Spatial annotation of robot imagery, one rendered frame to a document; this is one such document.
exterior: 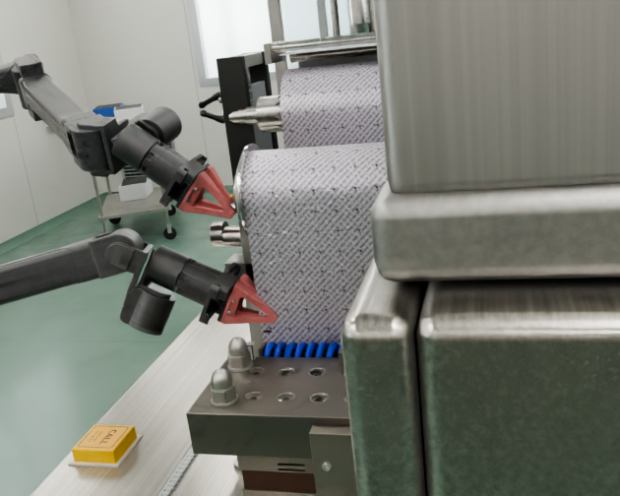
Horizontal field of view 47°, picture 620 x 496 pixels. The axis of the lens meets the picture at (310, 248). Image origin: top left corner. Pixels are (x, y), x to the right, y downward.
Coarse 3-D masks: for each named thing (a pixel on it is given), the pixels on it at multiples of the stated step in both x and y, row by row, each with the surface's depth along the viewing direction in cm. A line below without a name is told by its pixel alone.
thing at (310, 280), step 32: (256, 256) 104; (288, 256) 102; (320, 256) 101; (352, 256) 100; (256, 288) 105; (288, 288) 104; (320, 288) 103; (352, 288) 102; (288, 320) 106; (320, 320) 105
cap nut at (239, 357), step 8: (232, 344) 100; (240, 344) 100; (232, 352) 100; (240, 352) 100; (248, 352) 101; (232, 360) 101; (240, 360) 100; (248, 360) 101; (232, 368) 101; (240, 368) 101; (248, 368) 101
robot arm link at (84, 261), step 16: (96, 240) 103; (112, 240) 103; (128, 240) 103; (32, 256) 105; (48, 256) 104; (64, 256) 104; (80, 256) 103; (96, 256) 103; (0, 272) 103; (16, 272) 104; (32, 272) 104; (48, 272) 104; (64, 272) 104; (80, 272) 104; (96, 272) 104; (112, 272) 104; (0, 288) 104; (16, 288) 104; (32, 288) 104; (48, 288) 105; (0, 304) 105
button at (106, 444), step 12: (96, 432) 110; (108, 432) 109; (120, 432) 109; (132, 432) 110; (84, 444) 107; (96, 444) 106; (108, 444) 106; (120, 444) 106; (84, 456) 106; (96, 456) 105; (108, 456) 105; (120, 456) 106
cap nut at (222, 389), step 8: (216, 376) 91; (224, 376) 91; (216, 384) 91; (224, 384) 91; (232, 384) 93; (216, 392) 91; (224, 392) 91; (232, 392) 92; (216, 400) 92; (224, 400) 91; (232, 400) 92
